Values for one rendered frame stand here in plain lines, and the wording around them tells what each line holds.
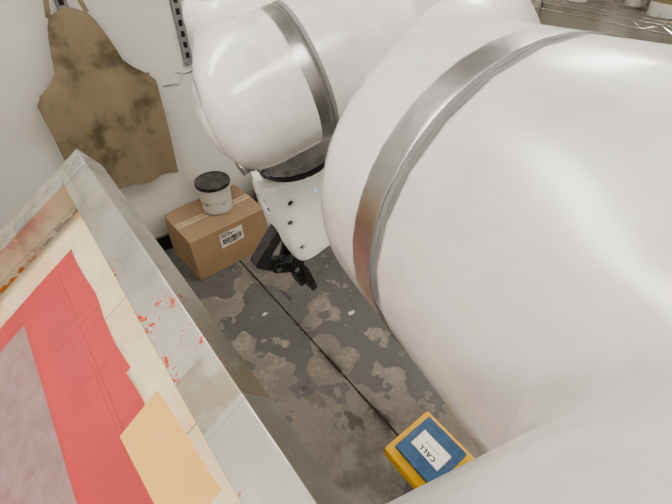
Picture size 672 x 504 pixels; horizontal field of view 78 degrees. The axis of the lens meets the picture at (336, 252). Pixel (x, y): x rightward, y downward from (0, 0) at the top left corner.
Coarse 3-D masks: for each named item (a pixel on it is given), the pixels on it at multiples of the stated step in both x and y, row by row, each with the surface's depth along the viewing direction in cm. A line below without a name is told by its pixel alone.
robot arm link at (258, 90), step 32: (192, 0) 25; (224, 0) 24; (256, 0) 24; (192, 32) 25; (224, 32) 20; (256, 32) 20; (288, 32) 20; (192, 64) 22; (224, 64) 19; (256, 64) 19; (288, 64) 20; (192, 96) 21; (224, 96) 19; (256, 96) 20; (288, 96) 20; (320, 96) 21; (224, 128) 20; (256, 128) 20; (288, 128) 21; (320, 128) 22; (256, 160) 22
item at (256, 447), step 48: (48, 192) 50; (96, 192) 45; (0, 240) 50; (48, 240) 52; (96, 240) 41; (144, 240) 40; (0, 288) 51; (144, 288) 36; (192, 336) 31; (192, 384) 29; (240, 384) 28; (240, 432) 26; (288, 432) 28; (240, 480) 25; (288, 480) 24
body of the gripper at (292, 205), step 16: (256, 176) 35; (272, 176) 34; (304, 176) 33; (320, 176) 35; (256, 192) 37; (272, 192) 34; (288, 192) 34; (304, 192) 35; (320, 192) 36; (272, 208) 36; (288, 208) 35; (304, 208) 36; (320, 208) 38; (272, 224) 39; (288, 224) 36; (304, 224) 38; (320, 224) 39; (288, 240) 38; (304, 240) 39; (320, 240) 40; (304, 256) 40
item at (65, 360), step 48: (48, 288) 48; (0, 336) 48; (48, 336) 44; (96, 336) 41; (0, 384) 44; (48, 384) 41; (96, 384) 38; (0, 432) 41; (48, 432) 38; (0, 480) 38
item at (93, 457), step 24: (120, 384) 37; (96, 408) 37; (120, 408) 36; (72, 432) 37; (96, 432) 36; (120, 432) 35; (72, 456) 36; (96, 456) 35; (120, 456) 34; (48, 480) 36; (72, 480) 35; (96, 480) 34; (120, 480) 33
